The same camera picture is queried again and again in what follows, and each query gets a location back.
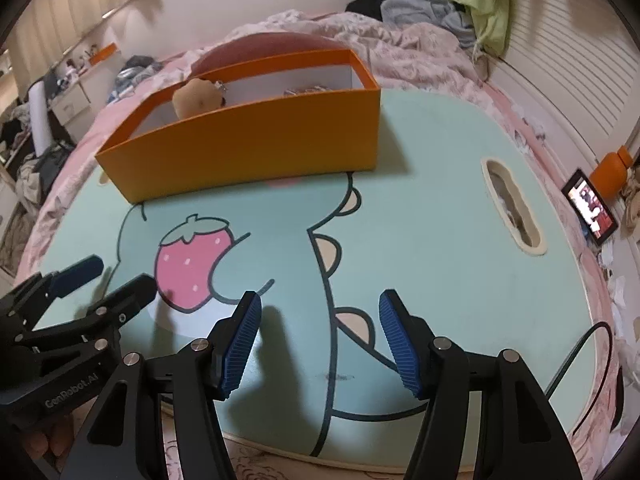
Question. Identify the white slatted panel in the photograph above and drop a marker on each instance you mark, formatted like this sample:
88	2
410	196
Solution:
575	60

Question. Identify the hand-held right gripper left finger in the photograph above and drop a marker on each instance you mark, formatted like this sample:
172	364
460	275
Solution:
240	345

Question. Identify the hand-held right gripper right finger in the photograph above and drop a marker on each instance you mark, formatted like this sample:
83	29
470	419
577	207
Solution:
397	345

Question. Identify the brown and blue plush toy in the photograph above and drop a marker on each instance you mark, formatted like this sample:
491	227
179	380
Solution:
197	99

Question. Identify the red-brown pillow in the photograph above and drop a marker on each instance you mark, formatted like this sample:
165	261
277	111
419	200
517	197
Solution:
250	47

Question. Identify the beige cloth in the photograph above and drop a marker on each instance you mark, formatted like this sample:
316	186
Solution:
632	195

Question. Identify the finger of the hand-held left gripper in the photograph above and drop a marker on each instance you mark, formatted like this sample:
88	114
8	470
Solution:
130	296
77	271

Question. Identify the black clothing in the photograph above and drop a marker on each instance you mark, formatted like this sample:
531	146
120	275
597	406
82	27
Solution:
367	2

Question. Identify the white bedside cabinet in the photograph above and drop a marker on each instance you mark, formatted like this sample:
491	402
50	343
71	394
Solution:
72	102

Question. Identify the white roll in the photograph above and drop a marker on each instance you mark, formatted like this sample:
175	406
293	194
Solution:
40	117

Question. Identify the beige curtain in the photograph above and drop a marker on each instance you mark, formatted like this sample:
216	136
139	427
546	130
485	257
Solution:
75	10

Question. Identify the smartphone with lit screen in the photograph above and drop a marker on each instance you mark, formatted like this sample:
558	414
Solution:
590	207

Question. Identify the orange bottle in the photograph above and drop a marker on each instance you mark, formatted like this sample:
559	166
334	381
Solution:
612	172

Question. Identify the clutter of small bottles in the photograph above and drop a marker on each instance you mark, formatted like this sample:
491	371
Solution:
80	62

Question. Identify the yellow-green cloth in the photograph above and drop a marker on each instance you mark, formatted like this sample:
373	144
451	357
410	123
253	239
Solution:
480	0

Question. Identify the brown snack packet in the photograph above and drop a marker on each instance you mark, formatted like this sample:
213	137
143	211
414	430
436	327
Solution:
306	91

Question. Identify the pink bed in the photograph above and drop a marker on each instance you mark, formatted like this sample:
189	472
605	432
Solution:
100	125

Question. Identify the black bag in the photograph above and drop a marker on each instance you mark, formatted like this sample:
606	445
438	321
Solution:
52	157

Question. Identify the pink floral quilt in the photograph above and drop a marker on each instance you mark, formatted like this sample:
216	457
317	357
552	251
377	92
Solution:
400	45

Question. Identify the grey clothing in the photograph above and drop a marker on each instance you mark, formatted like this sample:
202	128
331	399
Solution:
420	10

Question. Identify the green cartoon lap table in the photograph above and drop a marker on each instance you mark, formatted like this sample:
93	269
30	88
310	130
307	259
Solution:
425	220

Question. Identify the blue and white clothing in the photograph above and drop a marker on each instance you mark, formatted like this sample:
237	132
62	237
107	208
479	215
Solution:
132	77

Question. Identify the person's left hand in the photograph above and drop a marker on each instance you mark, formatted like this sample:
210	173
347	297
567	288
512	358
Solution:
50	440

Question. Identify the orange cardboard box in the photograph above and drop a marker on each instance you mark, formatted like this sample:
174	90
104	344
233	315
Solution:
250	145

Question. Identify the small orange box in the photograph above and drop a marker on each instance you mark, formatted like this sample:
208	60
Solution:
102	54

